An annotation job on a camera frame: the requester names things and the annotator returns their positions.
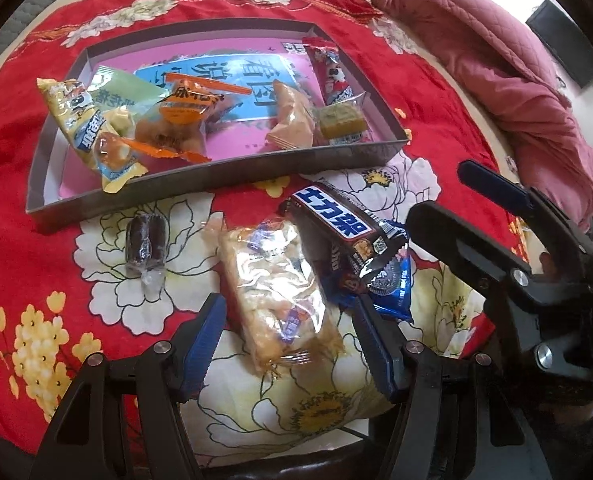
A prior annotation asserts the blue cookie packet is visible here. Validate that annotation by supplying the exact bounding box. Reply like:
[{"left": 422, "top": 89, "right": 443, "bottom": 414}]
[{"left": 322, "top": 219, "right": 413, "bottom": 322}]

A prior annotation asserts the clear rice cracker packet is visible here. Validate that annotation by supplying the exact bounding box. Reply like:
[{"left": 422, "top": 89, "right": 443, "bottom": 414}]
[{"left": 217, "top": 217, "right": 344, "bottom": 374}]

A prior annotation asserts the black chocolate bar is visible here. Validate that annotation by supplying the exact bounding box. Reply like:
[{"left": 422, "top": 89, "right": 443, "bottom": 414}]
[{"left": 279, "top": 183, "right": 408, "bottom": 283}]

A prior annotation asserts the dark wrapped candy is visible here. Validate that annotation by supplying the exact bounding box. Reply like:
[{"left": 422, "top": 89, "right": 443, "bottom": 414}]
[{"left": 125, "top": 212, "right": 168, "bottom": 290}]

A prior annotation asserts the pink quilted blanket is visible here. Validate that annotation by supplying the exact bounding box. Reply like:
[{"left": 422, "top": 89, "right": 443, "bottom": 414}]
[{"left": 370, "top": 0, "right": 593, "bottom": 230}]

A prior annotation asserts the red floral cloth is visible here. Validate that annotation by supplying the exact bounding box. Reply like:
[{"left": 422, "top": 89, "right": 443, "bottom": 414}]
[{"left": 0, "top": 0, "right": 527, "bottom": 466}]

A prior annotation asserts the black television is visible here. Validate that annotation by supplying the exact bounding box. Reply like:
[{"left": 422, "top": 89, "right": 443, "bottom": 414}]
[{"left": 526, "top": 0, "right": 593, "bottom": 89}]

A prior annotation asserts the green cake clear packet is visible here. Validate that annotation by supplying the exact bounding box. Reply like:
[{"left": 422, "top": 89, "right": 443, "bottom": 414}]
[{"left": 313, "top": 93, "right": 370, "bottom": 145}]

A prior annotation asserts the red cow candy packet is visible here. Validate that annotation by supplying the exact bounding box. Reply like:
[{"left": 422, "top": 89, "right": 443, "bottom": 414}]
[{"left": 303, "top": 36, "right": 355, "bottom": 105}]

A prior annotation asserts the yellow cow snack packet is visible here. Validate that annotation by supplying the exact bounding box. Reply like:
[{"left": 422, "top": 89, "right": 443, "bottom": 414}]
[{"left": 36, "top": 78, "right": 148, "bottom": 194}]

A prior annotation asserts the orange clear snack packet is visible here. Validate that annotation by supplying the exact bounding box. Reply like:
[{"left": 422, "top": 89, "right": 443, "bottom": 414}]
[{"left": 124, "top": 73, "right": 248, "bottom": 164}]

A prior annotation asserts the peach wrapped pastry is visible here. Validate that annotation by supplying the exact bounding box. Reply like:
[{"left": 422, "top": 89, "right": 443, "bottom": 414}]
[{"left": 266, "top": 80, "right": 316, "bottom": 150}]

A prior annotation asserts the grey pink cardboard tray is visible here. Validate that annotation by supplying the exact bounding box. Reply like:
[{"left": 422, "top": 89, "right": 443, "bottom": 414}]
[{"left": 25, "top": 18, "right": 407, "bottom": 229}]

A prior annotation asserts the green clear snack packet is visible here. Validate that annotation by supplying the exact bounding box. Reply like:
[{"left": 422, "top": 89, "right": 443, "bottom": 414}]
[{"left": 87, "top": 65, "right": 168, "bottom": 139}]

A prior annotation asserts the blue booklet in tray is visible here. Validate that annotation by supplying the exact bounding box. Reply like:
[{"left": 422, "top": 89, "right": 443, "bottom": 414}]
[{"left": 135, "top": 53, "right": 297, "bottom": 122}]

